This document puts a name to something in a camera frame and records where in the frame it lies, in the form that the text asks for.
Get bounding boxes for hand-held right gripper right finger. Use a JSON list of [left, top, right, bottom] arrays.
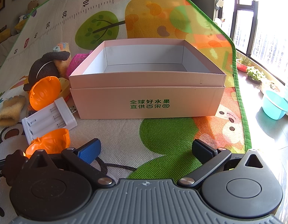
[[177, 139, 267, 188]]

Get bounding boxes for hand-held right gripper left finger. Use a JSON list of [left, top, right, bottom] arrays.
[[27, 138, 114, 187]]

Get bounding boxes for orange plastic shell half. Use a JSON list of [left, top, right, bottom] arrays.
[[29, 75, 62, 111], [26, 128, 71, 159]]

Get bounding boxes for white battery charger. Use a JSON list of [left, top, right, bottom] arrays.
[[21, 97, 78, 145]]

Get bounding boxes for yellow toy camera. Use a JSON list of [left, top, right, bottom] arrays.
[[58, 77, 71, 98]]

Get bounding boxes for pink cardboard box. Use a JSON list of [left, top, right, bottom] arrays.
[[69, 39, 226, 120]]

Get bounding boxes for pink plastic strainer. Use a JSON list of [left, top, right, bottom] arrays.
[[67, 53, 91, 76]]

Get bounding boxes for black plush toy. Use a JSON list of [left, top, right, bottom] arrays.
[[29, 51, 71, 84]]

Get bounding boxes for colourful cartoon play mat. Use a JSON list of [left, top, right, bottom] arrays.
[[0, 0, 252, 178]]

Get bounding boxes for dark lobed knob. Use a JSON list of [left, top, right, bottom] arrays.
[[0, 150, 29, 196]]

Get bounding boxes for teal plastic basin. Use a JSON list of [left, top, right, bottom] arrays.
[[262, 91, 288, 120]]

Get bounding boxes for tan fuzzy plush piece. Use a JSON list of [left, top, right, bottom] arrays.
[[0, 96, 26, 126]]

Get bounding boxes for leafy green potted plant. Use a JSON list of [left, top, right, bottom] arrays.
[[247, 66, 266, 84]]

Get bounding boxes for plant in red pot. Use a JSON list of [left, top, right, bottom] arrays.
[[236, 56, 252, 72]]

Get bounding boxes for small potted plant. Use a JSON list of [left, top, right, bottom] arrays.
[[263, 82, 281, 94]]

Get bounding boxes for grey covered sofa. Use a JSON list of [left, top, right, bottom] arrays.
[[0, 23, 25, 75]]

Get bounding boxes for yellow cushion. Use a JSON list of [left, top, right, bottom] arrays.
[[0, 26, 11, 45], [11, 15, 28, 35]]

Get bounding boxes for black braided cord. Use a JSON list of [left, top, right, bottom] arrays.
[[95, 157, 137, 175]]

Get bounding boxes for black window frame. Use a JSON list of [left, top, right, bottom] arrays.
[[230, 0, 288, 59]]

